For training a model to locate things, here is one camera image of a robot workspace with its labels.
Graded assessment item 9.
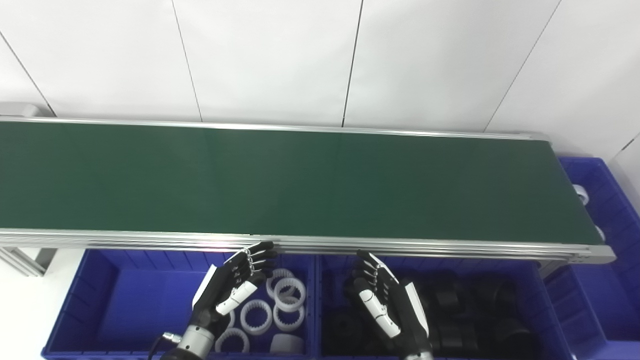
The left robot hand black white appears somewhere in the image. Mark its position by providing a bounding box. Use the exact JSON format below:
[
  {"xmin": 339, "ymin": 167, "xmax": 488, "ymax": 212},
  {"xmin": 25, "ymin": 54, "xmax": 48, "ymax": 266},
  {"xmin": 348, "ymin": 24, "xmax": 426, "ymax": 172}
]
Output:
[{"xmin": 192, "ymin": 241, "xmax": 278, "ymax": 327}]

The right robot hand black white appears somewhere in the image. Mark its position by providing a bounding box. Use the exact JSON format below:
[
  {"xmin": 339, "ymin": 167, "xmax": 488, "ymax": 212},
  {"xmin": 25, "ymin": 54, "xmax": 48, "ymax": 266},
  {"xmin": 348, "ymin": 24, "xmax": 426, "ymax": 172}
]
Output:
[{"xmin": 350, "ymin": 250, "xmax": 432, "ymax": 358}]

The black round part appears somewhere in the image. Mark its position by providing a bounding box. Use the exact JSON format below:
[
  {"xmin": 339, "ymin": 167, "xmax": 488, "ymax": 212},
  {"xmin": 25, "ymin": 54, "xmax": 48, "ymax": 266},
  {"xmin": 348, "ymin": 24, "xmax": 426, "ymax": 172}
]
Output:
[
  {"xmin": 472, "ymin": 280, "xmax": 516, "ymax": 316},
  {"xmin": 324, "ymin": 309, "xmax": 373, "ymax": 353},
  {"xmin": 422, "ymin": 280, "xmax": 468, "ymax": 321},
  {"xmin": 492, "ymin": 320, "xmax": 538, "ymax": 358},
  {"xmin": 430, "ymin": 322, "xmax": 481, "ymax": 358}
]

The green conveyor belt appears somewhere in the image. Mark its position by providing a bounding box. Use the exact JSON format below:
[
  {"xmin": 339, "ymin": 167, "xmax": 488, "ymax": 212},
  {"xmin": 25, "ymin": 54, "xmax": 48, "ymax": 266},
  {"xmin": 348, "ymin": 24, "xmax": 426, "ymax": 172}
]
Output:
[
  {"xmin": 0, "ymin": 116, "xmax": 616, "ymax": 278},
  {"xmin": 0, "ymin": 121, "xmax": 604, "ymax": 246}
]

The blue bin with white rings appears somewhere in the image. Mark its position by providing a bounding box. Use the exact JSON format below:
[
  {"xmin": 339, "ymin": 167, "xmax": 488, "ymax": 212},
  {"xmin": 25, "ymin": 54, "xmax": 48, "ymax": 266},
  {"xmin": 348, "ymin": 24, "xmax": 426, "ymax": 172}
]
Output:
[{"xmin": 41, "ymin": 248, "xmax": 317, "ymax": 360}]

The blue bin with black parts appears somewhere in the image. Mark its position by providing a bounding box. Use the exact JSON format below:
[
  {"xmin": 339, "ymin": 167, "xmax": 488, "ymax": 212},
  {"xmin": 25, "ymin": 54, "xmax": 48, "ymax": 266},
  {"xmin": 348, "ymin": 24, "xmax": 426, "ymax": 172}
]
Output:
[{"xmin": 315, "ymin": 254, "xmax": 573, "ymax": 360}]

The aluminium conveyor leg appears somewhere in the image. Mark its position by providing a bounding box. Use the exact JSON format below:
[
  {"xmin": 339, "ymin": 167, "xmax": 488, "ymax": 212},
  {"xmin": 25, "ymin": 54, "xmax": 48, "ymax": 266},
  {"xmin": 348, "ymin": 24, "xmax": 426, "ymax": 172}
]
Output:
[{"xmin": 0, "ymin": 246, "xmax": 58, "ymax": 277}]

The blue bin at conveyor end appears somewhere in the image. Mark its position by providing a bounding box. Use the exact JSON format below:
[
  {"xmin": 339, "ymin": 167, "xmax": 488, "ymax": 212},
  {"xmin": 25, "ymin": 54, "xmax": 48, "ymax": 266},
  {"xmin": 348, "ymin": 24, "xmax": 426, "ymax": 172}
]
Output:
[{"xmin": 542, "ymin": 156, "xmax": 640, "ymax": 360}]

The grey conveyor motor housing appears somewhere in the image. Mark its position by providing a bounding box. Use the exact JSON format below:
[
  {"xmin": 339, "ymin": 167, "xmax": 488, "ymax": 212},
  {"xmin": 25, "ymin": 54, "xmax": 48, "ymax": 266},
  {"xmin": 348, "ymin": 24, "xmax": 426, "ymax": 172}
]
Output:
[{"xmin": 0, "ymin": 102, "xmax": 51, "ymax": 119}]

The white toothed ring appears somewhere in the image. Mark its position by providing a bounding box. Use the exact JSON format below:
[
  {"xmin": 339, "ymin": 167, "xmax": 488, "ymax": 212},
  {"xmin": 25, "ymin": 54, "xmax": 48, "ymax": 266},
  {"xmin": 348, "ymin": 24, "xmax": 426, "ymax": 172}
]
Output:
[
  {"xmin": 273, "ymin": 303, "xmax": 305, "ymax": 333},
  {"xmin": 265, "ymin": 268, "xmax": 296, "ymax": 301},
  {"xmin": 215, "ymin": 328, "xmax": 251, "ymax": 354},
  {"xmin": 240, "ymin": 300, "xmax": 273, "ymax": 336},
  {"xmin": 270, "ymin": 333, "xmax": 305, "ymax": 355},
  {"xmin": 274, "ymin": 277, "xmax": 307, "ymax": 312}
]

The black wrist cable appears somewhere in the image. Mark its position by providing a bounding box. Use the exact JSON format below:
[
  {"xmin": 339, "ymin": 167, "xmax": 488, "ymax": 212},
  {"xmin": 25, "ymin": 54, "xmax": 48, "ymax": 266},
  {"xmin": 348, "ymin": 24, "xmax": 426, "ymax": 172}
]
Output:
[{"xmin": 147, "ymin": 332, "xmax": 182, "ymax": 360}]

